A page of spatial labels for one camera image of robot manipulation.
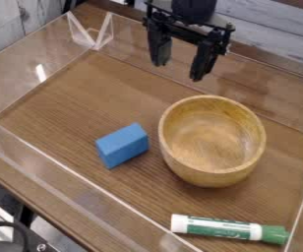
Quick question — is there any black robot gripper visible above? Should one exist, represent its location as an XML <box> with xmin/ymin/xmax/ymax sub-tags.
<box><xmin>144</xmin><ymin>0</ymin><xmax>236</xmax><ymax>82</ymax></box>

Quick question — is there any blue foam block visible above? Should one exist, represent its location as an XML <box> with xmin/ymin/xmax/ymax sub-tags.
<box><xmin>95</xmin><ymin>123</ymin><xmax>149</xmax><ymax>169</ymax></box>

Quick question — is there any brown wooden bowl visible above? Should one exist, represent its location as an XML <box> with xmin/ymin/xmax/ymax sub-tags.
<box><xmin>158</xmin><ymin>94</ymin><xmax>267</xmax><ymax>188</ymax></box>

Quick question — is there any green white marker pen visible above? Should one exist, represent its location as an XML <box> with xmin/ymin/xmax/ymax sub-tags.
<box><xmin>170</xmin><ymin>214</ymin><xmax>289</xmax><ymax>245</ymax></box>

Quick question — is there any clear acrylic tray wall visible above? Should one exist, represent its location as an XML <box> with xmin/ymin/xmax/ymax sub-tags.
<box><xmin>0</xmin><ymin>6</ymin><xmax>303</xmax><ymax>252</ymax></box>

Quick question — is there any black metal stand bracket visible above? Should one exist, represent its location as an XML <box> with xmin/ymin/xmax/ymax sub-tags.
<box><xmin>14</xmin><ymin>205</ymin><xmax>59</xmax><ymax>252</ymax></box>

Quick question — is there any black cable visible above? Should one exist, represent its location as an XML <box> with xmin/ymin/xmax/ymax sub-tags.
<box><xmin>0</xmin><ymin>220</ymin><xmax>31</xmax><ymax>252</ymax></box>

